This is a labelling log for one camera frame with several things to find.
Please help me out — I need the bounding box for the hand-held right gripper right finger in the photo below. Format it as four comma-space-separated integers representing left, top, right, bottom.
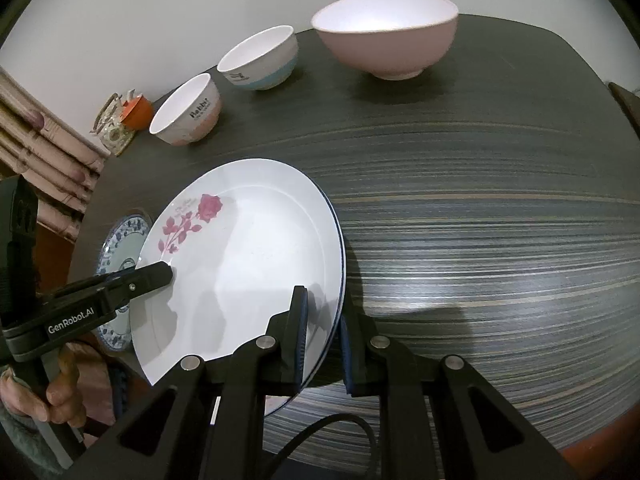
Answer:
339, 305, 581, 480

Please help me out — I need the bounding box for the white bowl with blue band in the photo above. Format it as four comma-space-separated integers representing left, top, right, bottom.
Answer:
216, 25, 300, 92

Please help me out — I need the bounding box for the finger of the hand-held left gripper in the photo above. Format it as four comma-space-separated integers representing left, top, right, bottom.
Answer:
41, 260, 175, 312

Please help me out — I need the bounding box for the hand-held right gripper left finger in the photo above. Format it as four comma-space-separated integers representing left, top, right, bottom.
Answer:
62, 285, 313, 480

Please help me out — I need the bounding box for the floral ceramic teapot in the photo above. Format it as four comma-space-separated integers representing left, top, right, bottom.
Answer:
91, 91, 138, 157

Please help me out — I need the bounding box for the white rose print plate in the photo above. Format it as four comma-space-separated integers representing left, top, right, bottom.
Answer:
131, 159, 347, 418

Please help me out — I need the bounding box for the large pink bowl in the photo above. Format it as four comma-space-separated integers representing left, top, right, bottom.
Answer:
311, 0, 459, 81

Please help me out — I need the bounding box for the white bowl with pink band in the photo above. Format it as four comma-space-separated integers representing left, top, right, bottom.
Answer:
149, 73, 222, 147

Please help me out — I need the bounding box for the blue floral patterned plate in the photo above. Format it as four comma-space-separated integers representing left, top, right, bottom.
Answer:
95, 214, 153, 352

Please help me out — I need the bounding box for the orange lidded cup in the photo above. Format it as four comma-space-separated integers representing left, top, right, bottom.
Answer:
121, 94, 154, 131

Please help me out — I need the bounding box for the black cable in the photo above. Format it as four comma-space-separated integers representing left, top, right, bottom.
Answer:
262, 412, 377, 480

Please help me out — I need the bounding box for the person's left forearm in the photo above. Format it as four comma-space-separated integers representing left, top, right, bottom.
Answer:
0, 400, 66, 476

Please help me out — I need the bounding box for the beige patterned curtain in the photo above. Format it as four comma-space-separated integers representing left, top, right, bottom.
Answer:
0, 67, 111, 242

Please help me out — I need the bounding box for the person's left hand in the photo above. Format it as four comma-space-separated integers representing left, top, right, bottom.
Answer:
0, 347, 88, 428

